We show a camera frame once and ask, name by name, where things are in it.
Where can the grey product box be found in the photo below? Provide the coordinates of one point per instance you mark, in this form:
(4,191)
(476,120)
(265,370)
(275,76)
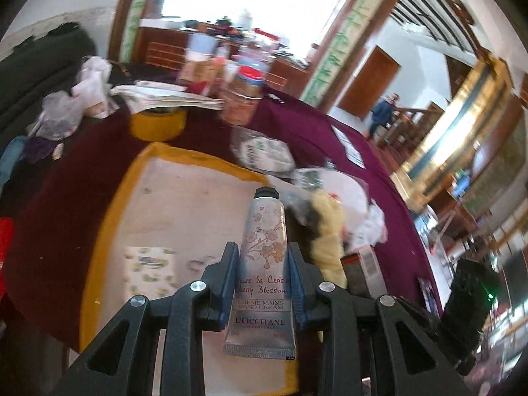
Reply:
(363,273)

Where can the white cloth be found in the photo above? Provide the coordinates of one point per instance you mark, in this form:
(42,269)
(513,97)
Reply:
(364,219)

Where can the person in blue jacket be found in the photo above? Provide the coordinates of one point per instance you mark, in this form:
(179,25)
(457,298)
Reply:
(382,113)

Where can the red plastic bag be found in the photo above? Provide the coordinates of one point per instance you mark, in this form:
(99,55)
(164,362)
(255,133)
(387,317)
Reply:
(6,236)

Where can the lemon print tissue pack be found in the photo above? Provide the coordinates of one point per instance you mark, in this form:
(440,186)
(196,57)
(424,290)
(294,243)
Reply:
(149,271)

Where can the yellow padded envelope tray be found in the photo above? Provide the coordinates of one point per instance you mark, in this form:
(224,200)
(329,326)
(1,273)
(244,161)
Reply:
(193,204)

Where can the green print wet wipe packet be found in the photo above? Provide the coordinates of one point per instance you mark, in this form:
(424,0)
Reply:
(258,152)

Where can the blue cloth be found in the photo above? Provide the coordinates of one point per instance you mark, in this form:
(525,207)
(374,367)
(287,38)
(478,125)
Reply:
(10,158)

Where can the floral hand cream tube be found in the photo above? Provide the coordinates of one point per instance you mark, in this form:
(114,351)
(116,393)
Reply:
(261,322)

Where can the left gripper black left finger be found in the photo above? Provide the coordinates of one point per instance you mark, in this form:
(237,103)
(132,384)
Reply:
(121,359)

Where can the yellow tape roll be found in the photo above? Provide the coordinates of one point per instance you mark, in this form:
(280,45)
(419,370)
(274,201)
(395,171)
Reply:
(158,124)

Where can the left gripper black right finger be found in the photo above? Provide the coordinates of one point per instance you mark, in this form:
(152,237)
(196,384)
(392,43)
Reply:
(375,339)

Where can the stack of newspapers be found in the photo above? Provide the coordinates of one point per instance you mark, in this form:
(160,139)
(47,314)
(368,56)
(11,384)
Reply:
(139,99)

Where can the clear plastic snack tub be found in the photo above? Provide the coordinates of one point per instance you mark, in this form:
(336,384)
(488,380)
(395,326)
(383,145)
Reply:
(238,109)

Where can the yellow terry towel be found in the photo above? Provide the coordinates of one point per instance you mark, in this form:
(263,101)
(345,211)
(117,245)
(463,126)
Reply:
(327,248)

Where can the dark sofa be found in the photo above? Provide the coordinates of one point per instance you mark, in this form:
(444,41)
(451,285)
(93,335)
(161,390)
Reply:
(36,68)

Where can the clear plastic bag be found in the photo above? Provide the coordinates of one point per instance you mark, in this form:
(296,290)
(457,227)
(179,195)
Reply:
(60,117)

